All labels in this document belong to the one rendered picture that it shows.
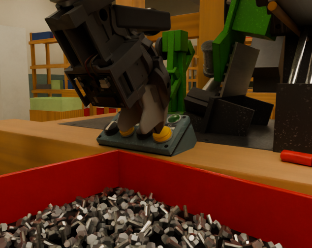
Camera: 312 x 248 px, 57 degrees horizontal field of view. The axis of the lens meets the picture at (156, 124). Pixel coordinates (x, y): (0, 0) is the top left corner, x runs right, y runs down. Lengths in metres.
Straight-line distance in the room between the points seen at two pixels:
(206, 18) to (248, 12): 0.45
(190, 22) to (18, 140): 0.78
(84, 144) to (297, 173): 0.34
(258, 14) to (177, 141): 0.31
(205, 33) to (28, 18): 8.20
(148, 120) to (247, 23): 0.33
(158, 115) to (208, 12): 0.72
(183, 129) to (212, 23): 0.65
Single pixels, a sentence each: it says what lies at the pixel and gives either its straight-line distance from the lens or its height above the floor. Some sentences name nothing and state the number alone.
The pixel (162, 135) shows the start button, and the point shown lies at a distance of 0.43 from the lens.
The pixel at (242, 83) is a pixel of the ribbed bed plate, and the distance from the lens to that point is 0.76.
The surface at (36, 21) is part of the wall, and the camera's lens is 9.20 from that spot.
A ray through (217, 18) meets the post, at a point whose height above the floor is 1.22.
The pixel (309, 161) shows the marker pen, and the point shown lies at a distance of 0.42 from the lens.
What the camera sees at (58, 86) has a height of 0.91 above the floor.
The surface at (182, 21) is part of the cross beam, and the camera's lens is 1.21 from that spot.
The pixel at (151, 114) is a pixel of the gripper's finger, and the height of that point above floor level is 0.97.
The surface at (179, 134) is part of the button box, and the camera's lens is 0.44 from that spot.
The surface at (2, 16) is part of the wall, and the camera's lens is 8.65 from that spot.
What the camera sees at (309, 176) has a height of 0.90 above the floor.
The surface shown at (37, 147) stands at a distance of 0.64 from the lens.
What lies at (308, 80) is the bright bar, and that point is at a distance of 0.49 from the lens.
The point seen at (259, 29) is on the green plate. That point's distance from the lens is 0.61.
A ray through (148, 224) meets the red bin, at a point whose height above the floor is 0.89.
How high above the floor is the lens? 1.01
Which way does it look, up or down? 8 degrees down
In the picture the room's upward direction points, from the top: straight up
